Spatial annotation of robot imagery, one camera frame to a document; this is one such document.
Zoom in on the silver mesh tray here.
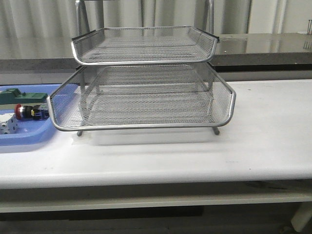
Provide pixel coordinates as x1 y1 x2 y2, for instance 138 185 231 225
47 62 236 131
71 26 219 66

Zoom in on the red emergency stop button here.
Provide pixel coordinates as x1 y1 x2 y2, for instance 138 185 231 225
14 103 49 120

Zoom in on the blue plastic tray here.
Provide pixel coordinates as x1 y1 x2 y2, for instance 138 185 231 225
0 84 81 147

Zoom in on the grey steel back counter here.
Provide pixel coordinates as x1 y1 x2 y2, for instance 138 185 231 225
0 33 312 85

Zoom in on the green terminal block module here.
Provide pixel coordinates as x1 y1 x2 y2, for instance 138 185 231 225
0 88 48 105

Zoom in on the white table leg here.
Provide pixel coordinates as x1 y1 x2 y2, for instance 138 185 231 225
291 202 312 233

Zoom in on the silver rack frame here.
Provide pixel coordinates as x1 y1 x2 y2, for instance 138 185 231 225
75 0 220 137

